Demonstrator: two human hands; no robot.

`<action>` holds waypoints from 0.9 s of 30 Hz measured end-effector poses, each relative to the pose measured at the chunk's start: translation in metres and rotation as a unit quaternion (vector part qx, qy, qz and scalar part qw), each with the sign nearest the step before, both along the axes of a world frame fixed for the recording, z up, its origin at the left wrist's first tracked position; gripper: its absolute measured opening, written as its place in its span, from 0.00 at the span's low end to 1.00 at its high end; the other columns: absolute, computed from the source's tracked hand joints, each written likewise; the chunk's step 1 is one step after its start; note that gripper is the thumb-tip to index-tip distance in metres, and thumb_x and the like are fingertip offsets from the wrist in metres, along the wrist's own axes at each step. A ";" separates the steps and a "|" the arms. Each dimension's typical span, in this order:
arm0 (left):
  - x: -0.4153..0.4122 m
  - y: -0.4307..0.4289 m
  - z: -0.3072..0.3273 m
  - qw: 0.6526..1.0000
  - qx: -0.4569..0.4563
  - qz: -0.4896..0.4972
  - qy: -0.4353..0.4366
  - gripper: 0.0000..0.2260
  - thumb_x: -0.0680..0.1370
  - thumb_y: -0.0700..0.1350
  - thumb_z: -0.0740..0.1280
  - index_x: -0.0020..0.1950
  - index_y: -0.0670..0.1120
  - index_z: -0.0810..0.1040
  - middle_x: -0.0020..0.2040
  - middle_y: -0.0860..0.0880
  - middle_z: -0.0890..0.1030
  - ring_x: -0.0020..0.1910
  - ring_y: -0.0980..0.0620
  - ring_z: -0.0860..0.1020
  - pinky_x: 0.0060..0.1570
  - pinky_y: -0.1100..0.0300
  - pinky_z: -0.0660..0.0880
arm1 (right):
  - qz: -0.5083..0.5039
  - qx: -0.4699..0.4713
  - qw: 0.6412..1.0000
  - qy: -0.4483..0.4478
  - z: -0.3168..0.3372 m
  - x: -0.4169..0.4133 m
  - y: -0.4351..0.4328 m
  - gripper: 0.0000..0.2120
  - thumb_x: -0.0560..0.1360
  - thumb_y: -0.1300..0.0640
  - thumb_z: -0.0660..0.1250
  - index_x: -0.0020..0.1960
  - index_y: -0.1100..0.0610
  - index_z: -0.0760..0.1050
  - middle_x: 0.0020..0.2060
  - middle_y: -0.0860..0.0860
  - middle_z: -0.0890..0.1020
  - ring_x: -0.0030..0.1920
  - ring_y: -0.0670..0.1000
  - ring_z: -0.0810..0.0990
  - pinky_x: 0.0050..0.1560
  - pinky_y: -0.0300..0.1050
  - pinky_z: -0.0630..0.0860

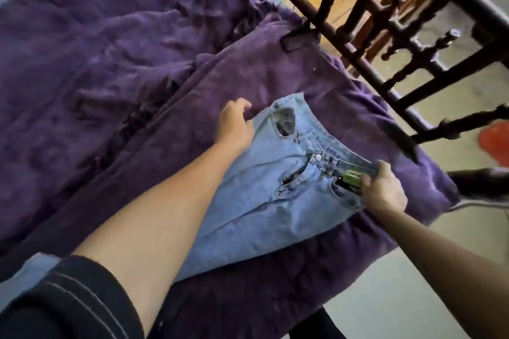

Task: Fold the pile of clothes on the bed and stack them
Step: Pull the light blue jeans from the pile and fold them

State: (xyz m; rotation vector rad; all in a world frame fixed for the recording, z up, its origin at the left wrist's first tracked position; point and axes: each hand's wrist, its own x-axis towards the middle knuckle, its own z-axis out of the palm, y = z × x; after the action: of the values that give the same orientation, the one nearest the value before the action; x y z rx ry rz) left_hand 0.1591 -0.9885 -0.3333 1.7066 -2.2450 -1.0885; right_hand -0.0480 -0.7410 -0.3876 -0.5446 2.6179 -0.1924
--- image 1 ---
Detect person's right hand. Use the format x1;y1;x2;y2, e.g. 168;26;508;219
360;161;409;219

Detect person's left hand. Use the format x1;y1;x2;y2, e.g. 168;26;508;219
214;98;255;151

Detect light blue denim jeans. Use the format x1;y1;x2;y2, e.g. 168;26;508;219
0;92;380;309

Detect person's left forearm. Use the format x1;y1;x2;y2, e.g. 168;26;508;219
72;140;246;336

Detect person's right forearm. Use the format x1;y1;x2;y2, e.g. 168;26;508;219
372;208;509;339

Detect green label tag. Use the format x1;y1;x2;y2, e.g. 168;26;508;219
338;169;364;193

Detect purple bed cover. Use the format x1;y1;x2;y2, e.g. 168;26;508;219
0;0;460;339

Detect red object on floor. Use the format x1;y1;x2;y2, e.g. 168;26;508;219
478;120;509;168

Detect black sleeve with white stitching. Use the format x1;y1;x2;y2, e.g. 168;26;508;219
0;255;144;339

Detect dark metal bed frame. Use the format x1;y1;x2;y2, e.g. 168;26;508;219
235;0;509;200

